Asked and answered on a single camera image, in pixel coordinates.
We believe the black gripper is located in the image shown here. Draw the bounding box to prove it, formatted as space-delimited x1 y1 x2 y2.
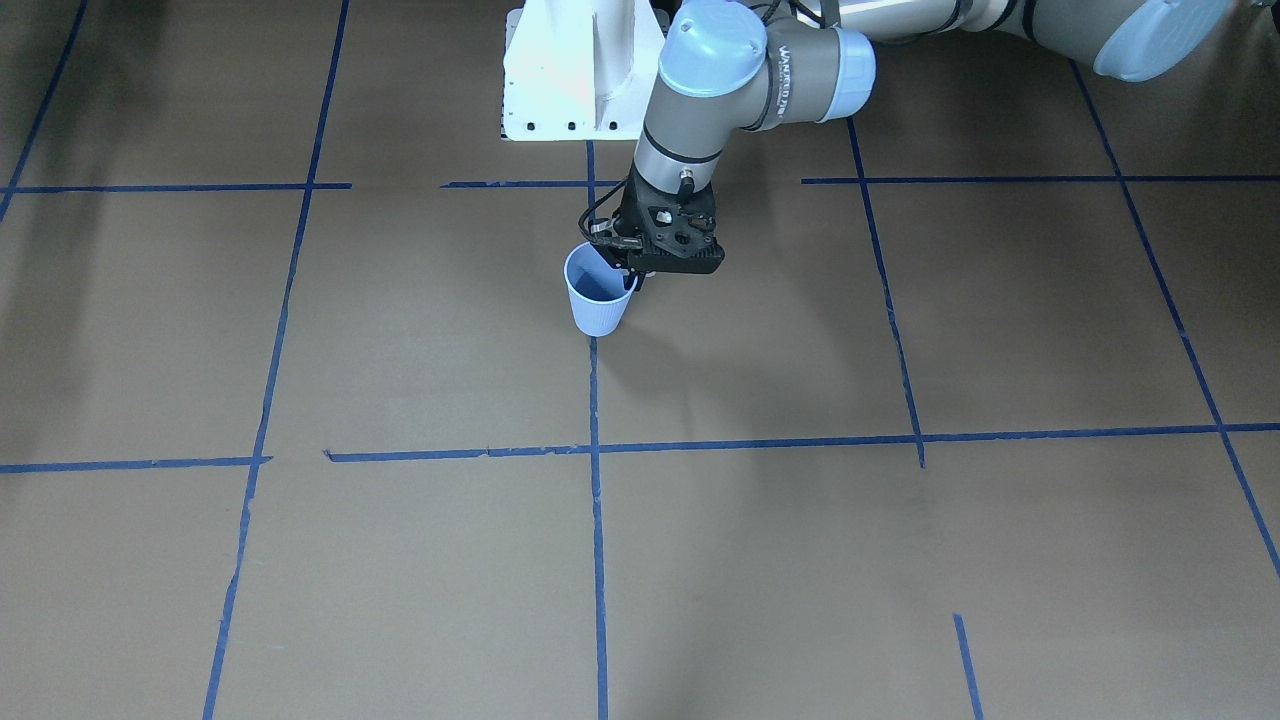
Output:
612 176 719 295

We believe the blue ribbed plastic cup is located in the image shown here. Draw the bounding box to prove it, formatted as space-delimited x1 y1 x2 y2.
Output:
563 242 632 338

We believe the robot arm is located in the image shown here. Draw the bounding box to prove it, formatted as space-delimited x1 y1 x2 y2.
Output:
581 1 1228 292

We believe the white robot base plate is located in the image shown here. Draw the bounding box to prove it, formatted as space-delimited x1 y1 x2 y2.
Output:
500 1 669 142

